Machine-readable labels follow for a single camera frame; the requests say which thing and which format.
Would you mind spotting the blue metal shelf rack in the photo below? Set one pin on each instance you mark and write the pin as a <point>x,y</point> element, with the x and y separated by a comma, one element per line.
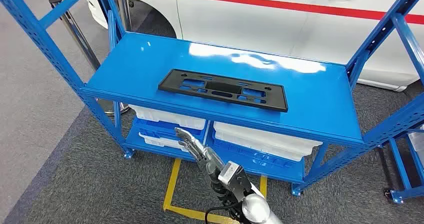
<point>405,193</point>
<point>132,67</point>

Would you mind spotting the white car red stripe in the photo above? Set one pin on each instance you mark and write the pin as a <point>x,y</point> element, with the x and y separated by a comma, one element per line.
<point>248,27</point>

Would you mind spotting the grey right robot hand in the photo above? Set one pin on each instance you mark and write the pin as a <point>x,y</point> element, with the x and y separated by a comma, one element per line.
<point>202,151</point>

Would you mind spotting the blue plastic bin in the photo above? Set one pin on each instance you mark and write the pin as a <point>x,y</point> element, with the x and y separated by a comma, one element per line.
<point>172,132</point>
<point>251,158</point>

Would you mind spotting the chrome stanchion post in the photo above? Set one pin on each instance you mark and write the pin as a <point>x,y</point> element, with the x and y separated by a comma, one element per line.
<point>123,4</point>
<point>75,32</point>

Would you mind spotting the black plastic bracket part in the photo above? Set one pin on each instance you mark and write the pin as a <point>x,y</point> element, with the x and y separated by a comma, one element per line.
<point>278,101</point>

